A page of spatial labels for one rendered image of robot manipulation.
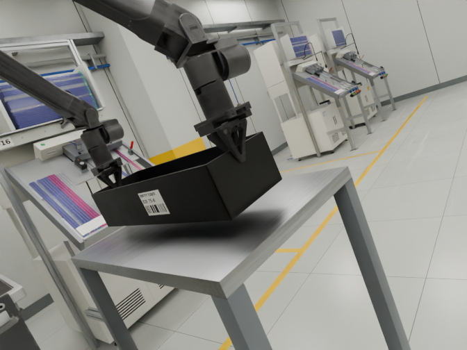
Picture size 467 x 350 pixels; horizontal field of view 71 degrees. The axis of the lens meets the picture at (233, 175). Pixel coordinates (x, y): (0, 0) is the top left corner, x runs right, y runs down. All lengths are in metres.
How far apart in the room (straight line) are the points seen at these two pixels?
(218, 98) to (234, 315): 0.35
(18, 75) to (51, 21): 3.48
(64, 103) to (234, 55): 0.56
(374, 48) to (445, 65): 1.29
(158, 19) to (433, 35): 6.82
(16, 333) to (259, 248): 0.38
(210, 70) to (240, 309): 0.39
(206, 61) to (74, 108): 0.54
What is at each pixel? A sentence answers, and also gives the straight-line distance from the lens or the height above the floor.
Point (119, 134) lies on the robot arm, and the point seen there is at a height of 1.09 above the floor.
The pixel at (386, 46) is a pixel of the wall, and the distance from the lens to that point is 7.41.
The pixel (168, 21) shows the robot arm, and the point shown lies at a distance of 0.61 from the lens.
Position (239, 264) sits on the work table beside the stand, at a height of 0.80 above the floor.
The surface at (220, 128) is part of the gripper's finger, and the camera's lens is 0.58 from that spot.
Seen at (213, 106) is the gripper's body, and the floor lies 1.04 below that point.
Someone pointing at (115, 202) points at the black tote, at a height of 0.91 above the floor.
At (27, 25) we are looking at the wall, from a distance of 4.35.
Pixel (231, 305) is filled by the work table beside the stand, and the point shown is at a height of 0.76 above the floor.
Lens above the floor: 1.01
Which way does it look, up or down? 10 degrees down
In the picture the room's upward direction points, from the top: 22 degrees counter-clockwise
